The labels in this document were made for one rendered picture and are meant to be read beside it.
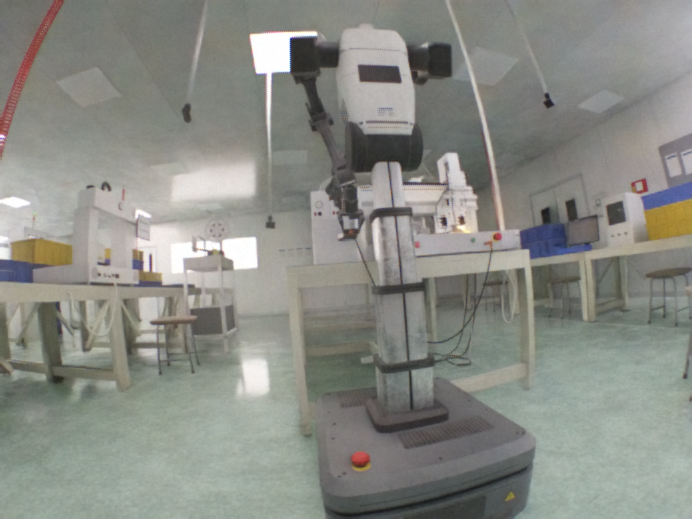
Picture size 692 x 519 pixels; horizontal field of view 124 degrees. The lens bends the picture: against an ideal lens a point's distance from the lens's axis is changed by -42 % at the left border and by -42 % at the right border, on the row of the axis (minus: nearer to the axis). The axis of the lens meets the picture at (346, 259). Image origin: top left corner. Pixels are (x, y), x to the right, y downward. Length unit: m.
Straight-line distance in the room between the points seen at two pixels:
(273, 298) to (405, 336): 8.05
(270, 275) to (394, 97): 8.09
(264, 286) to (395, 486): 8.34
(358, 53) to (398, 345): 0.87
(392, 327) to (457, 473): 0.40
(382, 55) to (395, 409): 1.04
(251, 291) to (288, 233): 1.89
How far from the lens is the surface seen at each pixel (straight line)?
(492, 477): 0.80
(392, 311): 0.84
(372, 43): 1.10
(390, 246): 0.85
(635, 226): 3.67
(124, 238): 2.81
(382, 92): 0.98
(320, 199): 1.91
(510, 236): 1.73
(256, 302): 8.88
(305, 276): 1.32
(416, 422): 0.89
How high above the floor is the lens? 0.66
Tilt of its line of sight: 4 degrees up
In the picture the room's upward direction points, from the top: 5 degrees counter-clockwise
